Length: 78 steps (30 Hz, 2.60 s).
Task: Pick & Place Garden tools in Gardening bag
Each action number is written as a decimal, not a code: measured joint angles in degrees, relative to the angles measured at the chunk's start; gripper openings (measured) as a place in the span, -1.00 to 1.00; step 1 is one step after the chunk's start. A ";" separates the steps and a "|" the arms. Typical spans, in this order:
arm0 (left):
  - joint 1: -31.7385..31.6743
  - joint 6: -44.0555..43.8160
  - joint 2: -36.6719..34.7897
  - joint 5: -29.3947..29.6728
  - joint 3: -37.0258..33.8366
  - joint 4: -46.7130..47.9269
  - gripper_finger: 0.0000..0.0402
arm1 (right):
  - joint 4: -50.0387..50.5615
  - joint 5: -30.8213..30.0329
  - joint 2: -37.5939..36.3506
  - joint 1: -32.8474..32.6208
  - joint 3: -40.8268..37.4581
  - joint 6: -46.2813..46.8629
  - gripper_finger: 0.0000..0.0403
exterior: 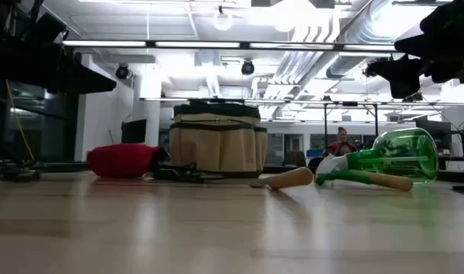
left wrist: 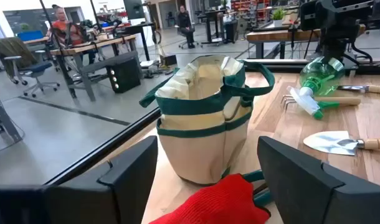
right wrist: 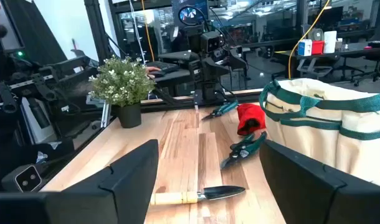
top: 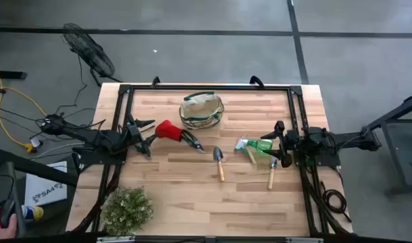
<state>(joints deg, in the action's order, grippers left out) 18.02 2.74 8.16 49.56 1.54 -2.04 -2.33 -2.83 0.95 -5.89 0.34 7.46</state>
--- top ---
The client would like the white cardboard box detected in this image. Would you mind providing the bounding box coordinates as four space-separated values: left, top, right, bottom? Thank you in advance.
24 161 68 207

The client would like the coiled black cable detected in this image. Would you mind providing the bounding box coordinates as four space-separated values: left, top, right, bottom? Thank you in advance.
319 180 353 223

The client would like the hand rake wooden handle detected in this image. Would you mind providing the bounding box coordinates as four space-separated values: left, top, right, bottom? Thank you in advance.
236 135 257 166

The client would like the black floor fan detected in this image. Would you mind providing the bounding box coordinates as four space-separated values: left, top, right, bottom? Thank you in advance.
61 22 123 87

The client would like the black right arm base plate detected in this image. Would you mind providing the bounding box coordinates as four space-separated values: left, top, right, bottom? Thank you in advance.
292 140 342 169

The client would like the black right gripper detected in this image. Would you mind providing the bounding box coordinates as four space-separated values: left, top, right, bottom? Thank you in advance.
259 120 300 169

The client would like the green spray bottle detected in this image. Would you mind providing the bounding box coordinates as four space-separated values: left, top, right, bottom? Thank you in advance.
234 138 274 158

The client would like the narrow trowel wooden handle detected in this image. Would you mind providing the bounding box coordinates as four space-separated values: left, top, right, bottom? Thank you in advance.
267 157 279 190

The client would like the black computer mouse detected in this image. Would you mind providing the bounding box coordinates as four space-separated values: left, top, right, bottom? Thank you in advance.
0 198 16 229

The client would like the black floor bar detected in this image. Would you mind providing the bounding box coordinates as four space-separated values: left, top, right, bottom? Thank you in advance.
0 70 28 81

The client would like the person's hand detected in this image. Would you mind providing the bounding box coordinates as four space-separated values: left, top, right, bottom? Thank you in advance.
0 205 18 240

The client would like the silver metal bracket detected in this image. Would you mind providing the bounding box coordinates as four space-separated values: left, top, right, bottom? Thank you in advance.
285 237 324 243
96 236 136 243

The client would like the black desk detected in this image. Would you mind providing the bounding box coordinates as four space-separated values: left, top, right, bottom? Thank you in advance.
0 148 79 239

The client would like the beige green gardening bag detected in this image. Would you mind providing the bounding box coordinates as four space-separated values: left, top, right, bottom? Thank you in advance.
178 90 226 131

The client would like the black metal stand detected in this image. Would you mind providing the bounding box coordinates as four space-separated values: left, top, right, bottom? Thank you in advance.
363 92 412 196

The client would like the yellow blue bottle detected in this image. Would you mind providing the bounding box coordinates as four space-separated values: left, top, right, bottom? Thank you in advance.
20 205 45 223

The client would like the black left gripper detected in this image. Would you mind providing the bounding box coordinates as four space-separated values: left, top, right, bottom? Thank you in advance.
124 113 159 159

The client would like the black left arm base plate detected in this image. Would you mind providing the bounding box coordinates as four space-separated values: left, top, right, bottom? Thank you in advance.
72 140 129 166

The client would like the yellow extension cable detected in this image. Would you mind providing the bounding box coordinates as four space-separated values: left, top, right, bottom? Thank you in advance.
0 64 48 153

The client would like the green artificial bush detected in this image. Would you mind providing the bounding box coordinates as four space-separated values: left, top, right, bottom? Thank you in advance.
100 186 155 237

